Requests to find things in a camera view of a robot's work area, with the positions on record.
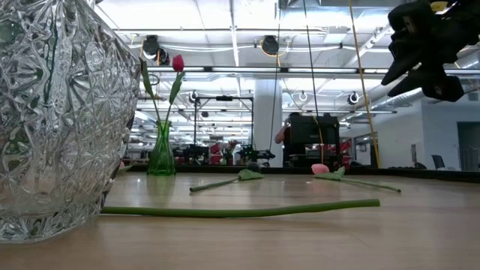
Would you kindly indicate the person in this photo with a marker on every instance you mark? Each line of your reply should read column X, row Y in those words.
column 285, row 138

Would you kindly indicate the clear cut-glass vase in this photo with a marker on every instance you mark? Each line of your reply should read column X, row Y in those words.
column 56, row 112

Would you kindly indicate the green glass vase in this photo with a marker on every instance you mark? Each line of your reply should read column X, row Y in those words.
column 161, row 157

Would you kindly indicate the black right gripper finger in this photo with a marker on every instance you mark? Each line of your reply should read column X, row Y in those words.
column 420, row 80
column 403, row 60

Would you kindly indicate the yellow tape tag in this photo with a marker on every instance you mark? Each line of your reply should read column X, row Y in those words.
column 438, row 5

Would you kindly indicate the red artificial tulip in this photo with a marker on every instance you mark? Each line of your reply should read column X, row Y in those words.
column 243, row 213
column 178, row 63

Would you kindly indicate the long ceiling light bar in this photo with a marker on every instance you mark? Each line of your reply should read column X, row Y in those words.
column 262, row 69

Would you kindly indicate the pink artificial tulip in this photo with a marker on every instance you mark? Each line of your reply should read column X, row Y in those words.
column 320, row 168
column 121, row 164

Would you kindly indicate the black frame station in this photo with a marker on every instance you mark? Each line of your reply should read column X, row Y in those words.
column 224, row 98

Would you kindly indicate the black monitor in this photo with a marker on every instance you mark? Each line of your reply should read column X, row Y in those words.
column 315, row 129

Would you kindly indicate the white support column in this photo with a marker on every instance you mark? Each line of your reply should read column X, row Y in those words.
column 268, row 123

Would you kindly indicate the black office chair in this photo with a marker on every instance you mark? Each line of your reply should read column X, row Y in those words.
column 437, row 161

